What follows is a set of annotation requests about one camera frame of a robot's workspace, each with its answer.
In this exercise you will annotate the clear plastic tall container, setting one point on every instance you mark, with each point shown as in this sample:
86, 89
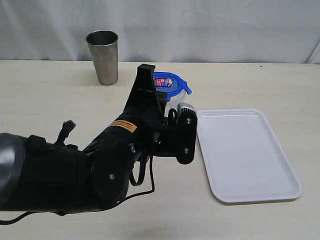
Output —
174, 101

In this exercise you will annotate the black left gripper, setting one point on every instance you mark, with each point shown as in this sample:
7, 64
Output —
173, 137

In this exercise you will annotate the blue plastic lid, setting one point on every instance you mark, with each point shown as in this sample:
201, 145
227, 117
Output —
170, 83

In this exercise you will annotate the stainless steel cup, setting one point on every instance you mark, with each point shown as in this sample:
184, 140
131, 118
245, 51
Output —
103, 48

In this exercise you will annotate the white plastic tray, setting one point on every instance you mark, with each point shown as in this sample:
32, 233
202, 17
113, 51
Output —
244, 161

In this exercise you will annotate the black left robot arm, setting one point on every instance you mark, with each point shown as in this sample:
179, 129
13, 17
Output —
41, 177

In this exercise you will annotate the white curtain backdrop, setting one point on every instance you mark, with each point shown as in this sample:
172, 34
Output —
231, 31

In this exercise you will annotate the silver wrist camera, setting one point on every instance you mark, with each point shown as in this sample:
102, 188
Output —
185, 110

